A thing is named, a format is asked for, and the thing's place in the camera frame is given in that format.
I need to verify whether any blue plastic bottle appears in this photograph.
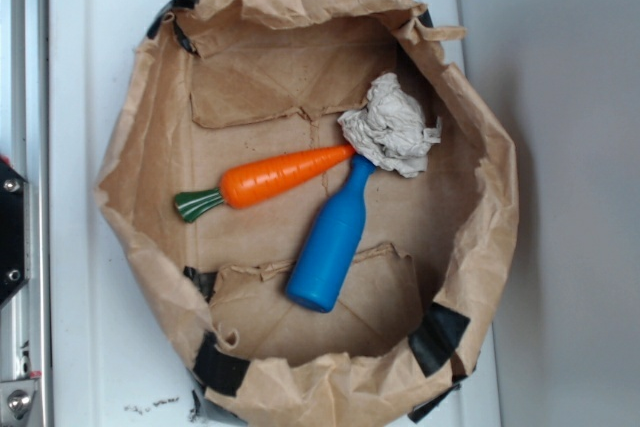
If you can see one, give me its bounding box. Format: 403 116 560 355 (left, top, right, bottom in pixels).
285 154 376 313

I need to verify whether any orange toy carrot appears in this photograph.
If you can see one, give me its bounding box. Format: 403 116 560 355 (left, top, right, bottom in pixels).
174 145 355 223

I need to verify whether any crumpled white paper ball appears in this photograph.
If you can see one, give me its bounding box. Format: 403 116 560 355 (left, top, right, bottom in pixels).
338 73 442 178

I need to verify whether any brown paper bag bin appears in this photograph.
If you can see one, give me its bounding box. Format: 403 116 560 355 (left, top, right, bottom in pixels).
95 0 519 426

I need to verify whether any black tape strip right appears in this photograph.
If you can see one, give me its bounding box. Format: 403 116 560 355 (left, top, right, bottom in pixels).
408 302 471 377

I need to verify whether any black tape strip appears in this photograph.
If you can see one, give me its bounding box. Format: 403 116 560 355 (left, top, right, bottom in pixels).
192 332 251 397
408 302 471 377

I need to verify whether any black tape strip left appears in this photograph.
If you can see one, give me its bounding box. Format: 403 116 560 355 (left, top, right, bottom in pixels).
192 332 251 397

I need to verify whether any white plastic tray lid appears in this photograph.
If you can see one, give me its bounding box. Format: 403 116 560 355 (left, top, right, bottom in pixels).
47 0 503 427

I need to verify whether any silver aluminium frame rail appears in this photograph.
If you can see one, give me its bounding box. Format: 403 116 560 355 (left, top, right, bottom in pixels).
1 0 54 426

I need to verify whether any black metal bracket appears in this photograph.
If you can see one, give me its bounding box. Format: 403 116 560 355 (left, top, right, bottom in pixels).
0 155 29 308

